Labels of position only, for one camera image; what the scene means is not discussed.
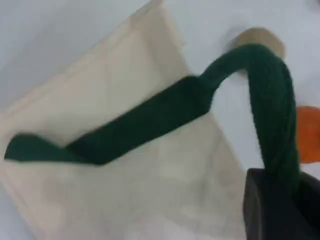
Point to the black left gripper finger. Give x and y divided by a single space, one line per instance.
267 212
311 212

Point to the orange with knobbed top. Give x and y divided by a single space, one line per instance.
308 135

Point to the beige round potato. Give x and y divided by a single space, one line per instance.
271 40

